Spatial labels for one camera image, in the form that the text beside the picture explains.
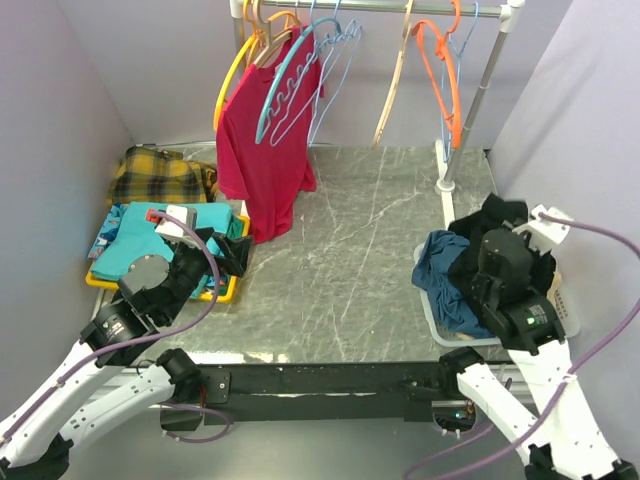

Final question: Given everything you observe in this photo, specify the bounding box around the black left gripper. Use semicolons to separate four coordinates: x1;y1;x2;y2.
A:
160;227;253;322

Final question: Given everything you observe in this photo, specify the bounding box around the black shirt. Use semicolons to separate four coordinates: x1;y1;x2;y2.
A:
448;193;556;315

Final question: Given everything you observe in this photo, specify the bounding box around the dark blue shirt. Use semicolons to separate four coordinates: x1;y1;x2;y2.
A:
411;230;493;339

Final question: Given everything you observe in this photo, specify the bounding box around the magenta pink shirt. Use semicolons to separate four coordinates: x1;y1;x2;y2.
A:
216;27;316;244

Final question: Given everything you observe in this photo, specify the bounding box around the pale blue wire hanger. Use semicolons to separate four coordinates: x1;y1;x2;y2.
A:
263;16;334;147

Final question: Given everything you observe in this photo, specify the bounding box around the light blue wavy hanger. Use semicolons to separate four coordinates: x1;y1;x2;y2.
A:
255;16;342;145

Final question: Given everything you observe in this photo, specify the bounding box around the beige hanger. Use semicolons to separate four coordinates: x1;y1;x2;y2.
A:
252;0;292;68

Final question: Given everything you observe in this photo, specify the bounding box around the wooden hanger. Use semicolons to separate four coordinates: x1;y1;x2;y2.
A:
371;0;414;148

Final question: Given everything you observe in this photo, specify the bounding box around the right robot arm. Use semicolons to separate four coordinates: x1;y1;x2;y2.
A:
437;215;639;479

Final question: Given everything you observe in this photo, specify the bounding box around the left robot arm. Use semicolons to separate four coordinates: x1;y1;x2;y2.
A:
1;228;253;479

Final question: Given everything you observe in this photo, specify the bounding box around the yellow plaid shirt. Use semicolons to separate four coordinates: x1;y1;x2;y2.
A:
107;146;218;206

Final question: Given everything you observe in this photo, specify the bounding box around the orange plastic hanger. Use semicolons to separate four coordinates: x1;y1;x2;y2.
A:
413;0;464;150

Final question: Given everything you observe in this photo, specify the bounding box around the yellow plastic hanger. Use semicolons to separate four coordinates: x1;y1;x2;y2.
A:
213;0;296;132

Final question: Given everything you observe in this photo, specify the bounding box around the green printed garment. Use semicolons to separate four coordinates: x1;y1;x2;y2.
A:
200;215;244;296

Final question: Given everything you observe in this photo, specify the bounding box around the white perforated plastic basket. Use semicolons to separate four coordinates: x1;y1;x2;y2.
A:
414;244;579;348

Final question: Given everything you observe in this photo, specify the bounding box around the folded turquoise cloth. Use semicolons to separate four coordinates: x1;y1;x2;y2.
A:
91;202;234;282

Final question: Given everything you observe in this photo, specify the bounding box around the blue patterned cloth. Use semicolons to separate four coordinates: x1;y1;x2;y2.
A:
87;203;127;261

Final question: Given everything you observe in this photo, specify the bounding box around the yellow plastic tray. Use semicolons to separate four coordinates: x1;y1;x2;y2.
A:
85;215;250;304

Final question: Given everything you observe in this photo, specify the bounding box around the black base bar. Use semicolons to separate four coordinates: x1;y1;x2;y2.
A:
188;361;469;424

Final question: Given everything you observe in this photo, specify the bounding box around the white clothes rack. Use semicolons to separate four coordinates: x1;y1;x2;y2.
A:
227;0;526;239

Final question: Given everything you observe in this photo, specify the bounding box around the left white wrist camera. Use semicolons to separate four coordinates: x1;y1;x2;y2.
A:
146;204;198;249

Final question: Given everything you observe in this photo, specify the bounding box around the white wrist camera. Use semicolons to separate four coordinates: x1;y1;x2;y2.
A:
146;204;198;249
512;204;573;255

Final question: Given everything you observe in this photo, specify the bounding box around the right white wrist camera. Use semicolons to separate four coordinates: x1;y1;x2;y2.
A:
512;204;573;255

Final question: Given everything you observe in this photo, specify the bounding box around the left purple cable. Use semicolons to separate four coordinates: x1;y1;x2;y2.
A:
0;212;236;446

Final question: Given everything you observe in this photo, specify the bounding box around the purple cable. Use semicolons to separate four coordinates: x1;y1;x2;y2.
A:
403;212;640;480
0;212;236;446

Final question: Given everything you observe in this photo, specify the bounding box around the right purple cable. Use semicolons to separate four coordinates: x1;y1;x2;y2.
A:
403;212;640;480

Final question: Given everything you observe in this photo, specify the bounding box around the thin blue wire hanger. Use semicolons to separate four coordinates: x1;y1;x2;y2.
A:
440;1;480;165

